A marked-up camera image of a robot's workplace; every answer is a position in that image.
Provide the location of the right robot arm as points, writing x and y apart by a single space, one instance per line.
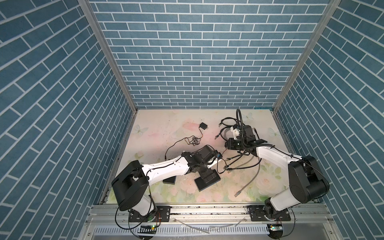
306 181

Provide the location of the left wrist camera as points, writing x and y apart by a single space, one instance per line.
214 162

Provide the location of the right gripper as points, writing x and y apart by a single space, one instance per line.
230 146

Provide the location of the long black switch box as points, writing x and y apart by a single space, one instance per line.
170 180

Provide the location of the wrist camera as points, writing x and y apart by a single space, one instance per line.
214 162
236 132

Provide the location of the black wall plug adapter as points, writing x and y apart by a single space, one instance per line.
203 126

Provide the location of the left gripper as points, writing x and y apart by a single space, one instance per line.
205 175

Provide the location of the black network switch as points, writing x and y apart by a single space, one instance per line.
206 180

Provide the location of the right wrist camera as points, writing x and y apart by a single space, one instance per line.
236 132

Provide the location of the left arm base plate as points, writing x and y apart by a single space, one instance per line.
150 213

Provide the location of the aluminium front rail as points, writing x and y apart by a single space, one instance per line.
212 214

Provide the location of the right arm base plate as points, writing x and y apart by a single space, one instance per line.
259 213

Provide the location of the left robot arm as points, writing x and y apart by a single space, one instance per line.
131 184

